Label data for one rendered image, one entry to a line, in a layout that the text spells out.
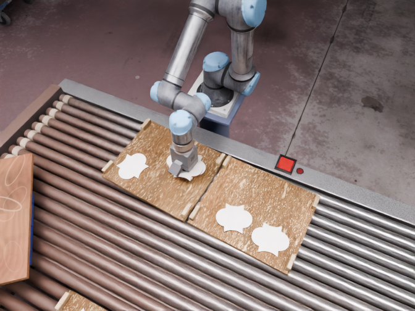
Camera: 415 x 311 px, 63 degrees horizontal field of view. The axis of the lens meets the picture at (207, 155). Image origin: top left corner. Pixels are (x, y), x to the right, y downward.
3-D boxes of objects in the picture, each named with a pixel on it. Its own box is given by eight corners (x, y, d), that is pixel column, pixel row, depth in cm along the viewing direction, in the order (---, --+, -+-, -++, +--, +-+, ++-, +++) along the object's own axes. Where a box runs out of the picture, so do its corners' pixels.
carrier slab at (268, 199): (228, 157, 148) (228, 155, 147) (319, 198, 137) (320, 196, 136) (187, 223, 131) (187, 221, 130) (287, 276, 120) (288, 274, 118)
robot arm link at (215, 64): (210, 66, 168) (210, 44, 157) (234, 76, 165) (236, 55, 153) (197, 82, 163) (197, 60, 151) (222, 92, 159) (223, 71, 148)
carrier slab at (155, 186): (150, 121, 160) (149, 119, 159) (226, 157, 148) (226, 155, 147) (101, 177, 143) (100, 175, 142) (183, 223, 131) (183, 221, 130)
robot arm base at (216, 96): (210, 78, 178) (211, 63, 170) (235, 90, 173) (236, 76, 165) (194, 95, 171) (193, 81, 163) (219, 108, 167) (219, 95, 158)
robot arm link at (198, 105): (186, 84, 124) (170, 103, 118) (213, 95, 120) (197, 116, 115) (187, 99, 130) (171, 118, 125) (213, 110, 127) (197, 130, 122)
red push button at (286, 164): (280, 157, 149) (281, 155, 147) (294, 162, 147) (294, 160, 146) (276, 168, 146) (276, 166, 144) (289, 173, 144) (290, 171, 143)
